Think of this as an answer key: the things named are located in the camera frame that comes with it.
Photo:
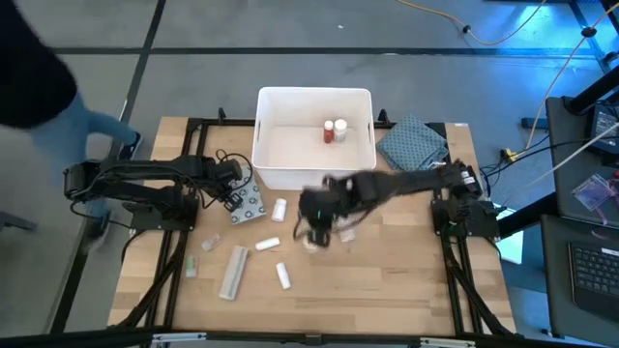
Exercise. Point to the pink badge holder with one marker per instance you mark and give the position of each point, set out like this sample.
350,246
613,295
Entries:
592,191

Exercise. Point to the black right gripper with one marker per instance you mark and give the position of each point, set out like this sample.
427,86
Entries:
316,208

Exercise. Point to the black monitor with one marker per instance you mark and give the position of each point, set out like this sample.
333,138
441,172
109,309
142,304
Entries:
604,128

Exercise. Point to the plain white pill bottle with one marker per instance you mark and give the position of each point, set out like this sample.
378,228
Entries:
279,211

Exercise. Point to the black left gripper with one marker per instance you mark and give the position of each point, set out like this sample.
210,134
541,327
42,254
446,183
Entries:
227,173

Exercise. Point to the dark grey side desk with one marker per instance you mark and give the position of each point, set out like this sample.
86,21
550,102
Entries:
566,193

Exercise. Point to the white knit bandage roll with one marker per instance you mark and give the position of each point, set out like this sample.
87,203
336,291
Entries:
309,247

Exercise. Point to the white plastic basket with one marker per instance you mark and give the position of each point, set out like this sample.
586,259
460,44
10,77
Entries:
295,150

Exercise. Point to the grey chair base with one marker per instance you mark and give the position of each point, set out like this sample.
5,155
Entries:
14,221

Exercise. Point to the black diagonal stand beam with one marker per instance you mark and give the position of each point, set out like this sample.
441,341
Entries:
595,89

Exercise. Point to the red pill bottle white cap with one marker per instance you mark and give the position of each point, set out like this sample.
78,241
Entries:
329,135

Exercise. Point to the clear plastic vial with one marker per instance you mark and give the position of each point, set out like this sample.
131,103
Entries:
211,242
347,236

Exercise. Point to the black laptop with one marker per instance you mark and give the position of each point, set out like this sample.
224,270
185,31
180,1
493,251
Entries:
597,275

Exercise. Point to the black metal table frame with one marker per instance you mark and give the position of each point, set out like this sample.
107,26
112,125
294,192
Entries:
193,122

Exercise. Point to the grey cross-printed pouch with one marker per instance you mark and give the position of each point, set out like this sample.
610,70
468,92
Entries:
251,205

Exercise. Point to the yellow plug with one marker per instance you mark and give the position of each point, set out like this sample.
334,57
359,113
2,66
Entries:
508,154

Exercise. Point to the white labelled pill bottle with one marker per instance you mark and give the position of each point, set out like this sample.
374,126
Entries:
340,128

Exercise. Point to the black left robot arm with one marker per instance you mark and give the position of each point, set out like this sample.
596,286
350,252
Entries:
145,174

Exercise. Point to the silver metal bracket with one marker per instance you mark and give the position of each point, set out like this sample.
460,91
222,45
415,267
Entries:
447,342
179,337

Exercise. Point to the person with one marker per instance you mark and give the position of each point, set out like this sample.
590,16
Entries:
29,72

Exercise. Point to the teal patterned folded cloth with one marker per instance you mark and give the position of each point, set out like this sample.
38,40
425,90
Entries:
411,142

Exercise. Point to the small green packet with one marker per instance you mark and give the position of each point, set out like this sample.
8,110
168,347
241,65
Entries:
191,267

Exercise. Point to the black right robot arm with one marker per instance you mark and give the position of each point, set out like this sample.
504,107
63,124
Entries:
411,181

